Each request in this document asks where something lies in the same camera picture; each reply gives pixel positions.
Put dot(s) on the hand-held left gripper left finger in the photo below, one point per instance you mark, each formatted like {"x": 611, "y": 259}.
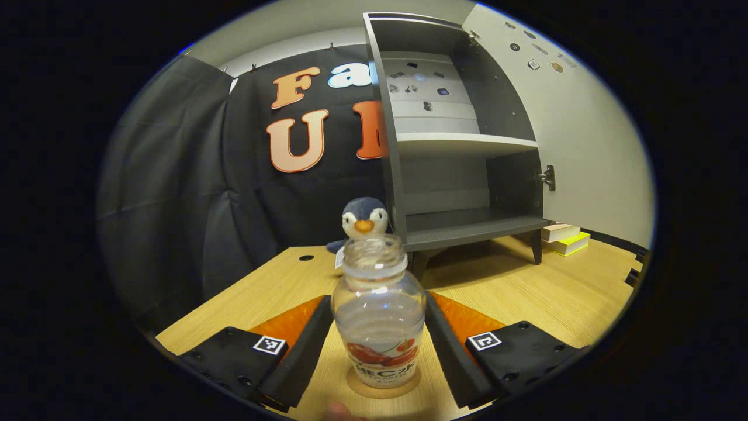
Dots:
{"x": 304, "y": 351}

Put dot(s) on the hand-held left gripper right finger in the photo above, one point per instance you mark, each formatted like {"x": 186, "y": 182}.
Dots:
{"x": 447, "y": 351}

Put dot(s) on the round brown coaster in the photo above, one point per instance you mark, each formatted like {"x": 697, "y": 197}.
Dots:
{"x": 356, "y": 390}

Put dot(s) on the clear plastic bottle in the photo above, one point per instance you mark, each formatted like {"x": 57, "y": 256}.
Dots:
{"x": 378, "y": 316}

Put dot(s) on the beige cabinet door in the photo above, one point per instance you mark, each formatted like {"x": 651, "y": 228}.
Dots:
{"x": 590, "y": 152}

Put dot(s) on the grey cabinet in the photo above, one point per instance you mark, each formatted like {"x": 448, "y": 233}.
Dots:
{"x": 508, "y": 99}

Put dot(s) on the metal door hinge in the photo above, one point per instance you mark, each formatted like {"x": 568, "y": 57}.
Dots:
{"x": 472, "y": 38}
{"x": 548, "y": 177}

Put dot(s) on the penguin plush toy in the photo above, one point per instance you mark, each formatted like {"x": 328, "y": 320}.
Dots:
{"x": 365, "y": 213}

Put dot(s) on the white book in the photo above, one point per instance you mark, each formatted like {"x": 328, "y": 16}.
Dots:
{"x": 564, "y": 238}

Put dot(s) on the yellow book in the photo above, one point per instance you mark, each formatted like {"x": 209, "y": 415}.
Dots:
{"x": 571, "y": 247}

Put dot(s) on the brown cover book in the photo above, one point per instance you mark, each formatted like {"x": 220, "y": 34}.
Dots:
{"x": 560, "y": 228}

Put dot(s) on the black backdrop cloth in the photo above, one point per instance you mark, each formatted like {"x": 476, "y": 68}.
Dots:
{"x": 175, "y": 204}

